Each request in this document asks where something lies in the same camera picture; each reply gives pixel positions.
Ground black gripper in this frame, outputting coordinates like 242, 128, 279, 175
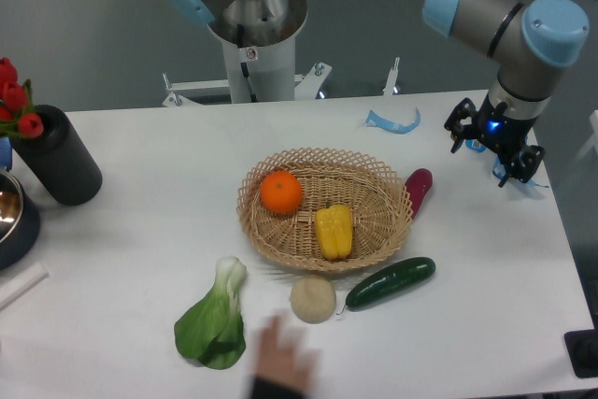
444, 90, 545, 188

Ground yellow bell pepper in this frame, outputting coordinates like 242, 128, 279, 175
315, 205, 353, 261

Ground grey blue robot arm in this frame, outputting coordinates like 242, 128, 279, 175
422, 0, 590, 185

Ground woven wicker basket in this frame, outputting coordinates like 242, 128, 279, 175
236, 148, 412, 273

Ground blurred human hand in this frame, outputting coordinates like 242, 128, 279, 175
252, 315, 320, 398

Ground blue tape under gripper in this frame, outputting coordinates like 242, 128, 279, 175
465, 136, 551, 190

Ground purple sweet potato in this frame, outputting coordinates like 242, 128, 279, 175
406, 168, 434, 219

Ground blue tape strip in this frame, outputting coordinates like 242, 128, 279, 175
363, 108, 421, 135

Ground green cucumber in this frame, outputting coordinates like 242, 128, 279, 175
337, 256, 436, 315

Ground orange fruit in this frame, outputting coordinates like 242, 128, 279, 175
260, 170, 303, 214

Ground black device at edge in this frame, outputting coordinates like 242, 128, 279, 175
564, 329, 598, 378

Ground beige round bun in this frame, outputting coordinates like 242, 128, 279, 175
290, 276, 336, 324

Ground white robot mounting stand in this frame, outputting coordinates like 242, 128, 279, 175
161, 34, 402, 108

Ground green bok choy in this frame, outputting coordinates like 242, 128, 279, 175
174, 256, 247, 370

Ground black cylindrical vase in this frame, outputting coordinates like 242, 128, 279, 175
10, 105, 103, 206

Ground red tulip flowers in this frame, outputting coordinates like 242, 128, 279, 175
0, 57, 44, 139

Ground white stick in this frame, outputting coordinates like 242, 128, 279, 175
0, 263, 49, 309

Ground metal bowl dark base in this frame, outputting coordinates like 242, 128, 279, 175
0, 169, 40, 270

